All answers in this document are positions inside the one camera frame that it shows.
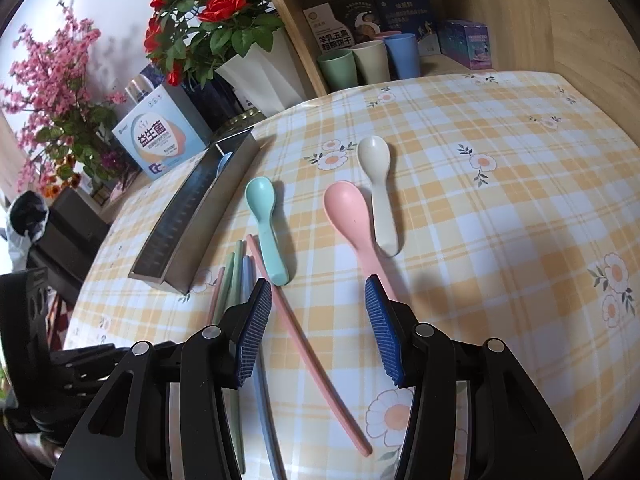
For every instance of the white faceted vase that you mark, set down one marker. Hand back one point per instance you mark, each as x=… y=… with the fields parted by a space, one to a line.
x=265 y=75

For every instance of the silver blue package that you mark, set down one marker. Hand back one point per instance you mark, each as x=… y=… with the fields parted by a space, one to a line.
x=142 y=82

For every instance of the black and white cloth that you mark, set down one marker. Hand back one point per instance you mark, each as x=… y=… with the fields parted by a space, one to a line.
x=25 y=210

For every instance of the blue printed box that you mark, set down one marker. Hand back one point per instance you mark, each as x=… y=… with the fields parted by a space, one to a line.
x=405 y=12

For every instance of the pink cup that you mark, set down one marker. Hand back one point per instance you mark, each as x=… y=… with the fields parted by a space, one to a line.
x=385 y=35

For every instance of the purple box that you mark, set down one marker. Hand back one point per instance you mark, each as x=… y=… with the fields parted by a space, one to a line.
x=465 y=42

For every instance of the gold rimmed tin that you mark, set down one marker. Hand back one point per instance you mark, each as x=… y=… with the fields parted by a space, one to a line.
x=245 y=119

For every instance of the blue spoon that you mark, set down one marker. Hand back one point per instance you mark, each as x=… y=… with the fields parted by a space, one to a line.
x=225 y=161

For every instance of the wooden shelf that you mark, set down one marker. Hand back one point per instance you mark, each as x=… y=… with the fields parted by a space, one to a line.
x=525 y=10

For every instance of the white and blue carton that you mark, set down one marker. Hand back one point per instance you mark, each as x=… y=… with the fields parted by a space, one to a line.
x=160 y=145

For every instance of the blue cup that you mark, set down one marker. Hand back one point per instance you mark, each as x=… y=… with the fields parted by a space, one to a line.
x=402 y=57

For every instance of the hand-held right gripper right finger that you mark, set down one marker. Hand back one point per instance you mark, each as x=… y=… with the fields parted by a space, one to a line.
x=385 y=330

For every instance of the dark blue container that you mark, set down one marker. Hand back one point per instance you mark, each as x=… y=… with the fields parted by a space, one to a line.
x=215 y=100

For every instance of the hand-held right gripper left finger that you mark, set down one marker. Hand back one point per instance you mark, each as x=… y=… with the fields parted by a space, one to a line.
x=252 y=330

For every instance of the green cup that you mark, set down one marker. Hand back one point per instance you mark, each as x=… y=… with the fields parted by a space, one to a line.
x=336 y=75

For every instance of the yellow plaid floral tablecloth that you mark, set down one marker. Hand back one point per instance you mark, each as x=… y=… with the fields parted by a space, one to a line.
x=450 y=235

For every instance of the metal utensil tray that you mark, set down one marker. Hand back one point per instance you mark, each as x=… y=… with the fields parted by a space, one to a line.
x=210 y=210

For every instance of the pink spoon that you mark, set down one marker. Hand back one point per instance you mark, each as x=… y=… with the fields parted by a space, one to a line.
x=345 y=210

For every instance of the small white box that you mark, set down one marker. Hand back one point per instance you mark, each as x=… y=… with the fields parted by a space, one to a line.
x=429 y=42

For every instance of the white and black box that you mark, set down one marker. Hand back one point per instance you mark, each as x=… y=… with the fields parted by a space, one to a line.
x=325 y=30

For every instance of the dark printed box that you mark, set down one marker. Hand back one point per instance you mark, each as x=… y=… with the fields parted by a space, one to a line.
x=362 y=20

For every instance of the beige cup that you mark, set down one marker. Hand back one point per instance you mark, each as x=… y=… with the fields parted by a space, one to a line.
x=371 y=62

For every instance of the red rose bouquet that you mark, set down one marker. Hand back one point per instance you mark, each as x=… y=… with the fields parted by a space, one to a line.
x=220 y=5

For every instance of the green chopstick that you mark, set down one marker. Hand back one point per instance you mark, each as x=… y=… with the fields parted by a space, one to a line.
x=225 y=285
x=236 y=270

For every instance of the long pink chopstick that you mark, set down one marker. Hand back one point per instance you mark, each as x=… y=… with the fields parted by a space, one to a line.
x=300 y=330

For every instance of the teal spoon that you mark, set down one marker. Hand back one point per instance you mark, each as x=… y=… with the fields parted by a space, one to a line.
x=260 y=197

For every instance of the pink blossom plant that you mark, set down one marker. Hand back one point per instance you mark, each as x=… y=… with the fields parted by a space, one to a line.
x=45 y=85

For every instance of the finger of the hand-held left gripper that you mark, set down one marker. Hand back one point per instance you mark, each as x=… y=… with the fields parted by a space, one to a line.
x=80 y=365

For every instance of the cream spoon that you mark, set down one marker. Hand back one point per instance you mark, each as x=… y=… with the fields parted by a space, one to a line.
x=375 y=160

